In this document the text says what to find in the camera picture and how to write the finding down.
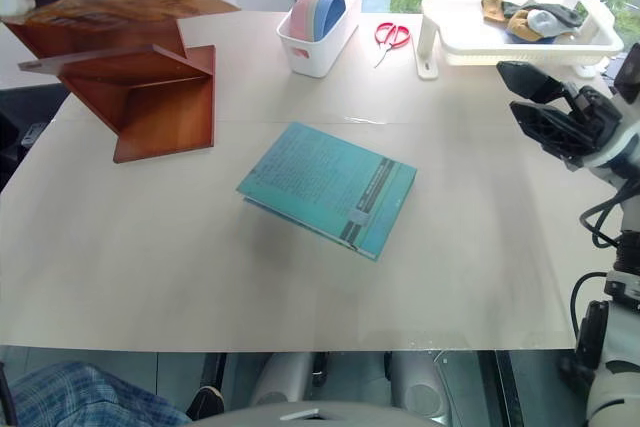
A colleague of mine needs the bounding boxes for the person's leg in plaid trousers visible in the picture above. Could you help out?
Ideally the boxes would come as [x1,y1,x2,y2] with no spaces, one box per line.
[8,360,194,427]

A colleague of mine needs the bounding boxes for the silver robot leg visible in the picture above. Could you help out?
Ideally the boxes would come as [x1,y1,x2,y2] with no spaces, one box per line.
[391,350,453,419]
[248,351,315,407]

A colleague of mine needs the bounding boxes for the yellow sock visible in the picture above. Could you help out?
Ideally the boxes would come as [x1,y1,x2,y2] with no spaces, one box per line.
[506,10,547,43]

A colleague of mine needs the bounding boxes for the pale green plastic bowl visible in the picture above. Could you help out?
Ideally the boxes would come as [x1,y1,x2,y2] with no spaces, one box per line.
[307,0,326,41]

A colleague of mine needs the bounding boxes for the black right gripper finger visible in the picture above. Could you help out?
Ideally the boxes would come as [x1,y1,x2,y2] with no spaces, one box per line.
[509,100,577,158]
[495,60,577,104]

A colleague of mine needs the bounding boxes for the brown sock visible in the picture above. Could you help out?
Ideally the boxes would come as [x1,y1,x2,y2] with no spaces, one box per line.
[480,0,507,24]

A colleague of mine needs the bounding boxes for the black shoe with white sole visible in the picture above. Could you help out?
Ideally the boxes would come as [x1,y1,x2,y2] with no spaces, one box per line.
[185,385,226,422]

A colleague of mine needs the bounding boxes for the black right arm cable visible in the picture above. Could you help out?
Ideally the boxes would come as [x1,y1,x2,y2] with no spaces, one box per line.
[569,190,632,343]

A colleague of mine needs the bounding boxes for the teal paperback book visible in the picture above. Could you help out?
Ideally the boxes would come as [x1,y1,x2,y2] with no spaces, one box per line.
[235,121,419,263]

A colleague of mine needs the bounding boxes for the silver left robot leg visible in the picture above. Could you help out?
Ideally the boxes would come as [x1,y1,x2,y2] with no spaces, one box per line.
[248,351,315,407]

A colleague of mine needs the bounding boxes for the bundled socks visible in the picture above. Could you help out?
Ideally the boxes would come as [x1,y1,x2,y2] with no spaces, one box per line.
[503,0,585,29]

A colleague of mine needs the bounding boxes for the pink plastic bowl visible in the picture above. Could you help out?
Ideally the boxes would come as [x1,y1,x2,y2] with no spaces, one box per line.
[290,0,321,42]

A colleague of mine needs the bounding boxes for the reddish brown wooden bookshelf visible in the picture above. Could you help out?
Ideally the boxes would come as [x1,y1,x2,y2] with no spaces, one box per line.
[0,11,217,164]

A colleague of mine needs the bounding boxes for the black chair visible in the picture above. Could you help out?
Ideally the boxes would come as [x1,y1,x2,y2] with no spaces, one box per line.
[0,82,70,194]

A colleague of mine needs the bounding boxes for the silver right robot leg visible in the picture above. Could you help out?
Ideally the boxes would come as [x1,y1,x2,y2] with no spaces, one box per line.
[391,350,453,419]

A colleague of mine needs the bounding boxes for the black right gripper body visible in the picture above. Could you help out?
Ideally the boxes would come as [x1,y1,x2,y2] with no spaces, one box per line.
[559,83,625,169]

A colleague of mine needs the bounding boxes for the white plastic storage bin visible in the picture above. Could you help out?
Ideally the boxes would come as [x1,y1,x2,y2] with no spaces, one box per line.
[275,0,365,80]

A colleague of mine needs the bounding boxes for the white plastic basket rack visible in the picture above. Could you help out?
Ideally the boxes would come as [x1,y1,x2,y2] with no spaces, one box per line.
[415,0,627,81]

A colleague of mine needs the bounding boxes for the red handled scissors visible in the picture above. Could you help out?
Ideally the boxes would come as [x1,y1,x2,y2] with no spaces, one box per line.
[373,21,413,70]

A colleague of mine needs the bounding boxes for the blue plastic bowl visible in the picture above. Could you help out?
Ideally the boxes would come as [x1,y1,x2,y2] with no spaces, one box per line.
[312,0,348,42]

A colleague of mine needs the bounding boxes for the dark blue sock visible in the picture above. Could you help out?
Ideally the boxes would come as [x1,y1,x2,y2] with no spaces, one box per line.
[504,29,557,47]

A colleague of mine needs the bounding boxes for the light blue sock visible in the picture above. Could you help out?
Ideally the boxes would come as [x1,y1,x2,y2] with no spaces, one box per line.
[528,9,567,39]

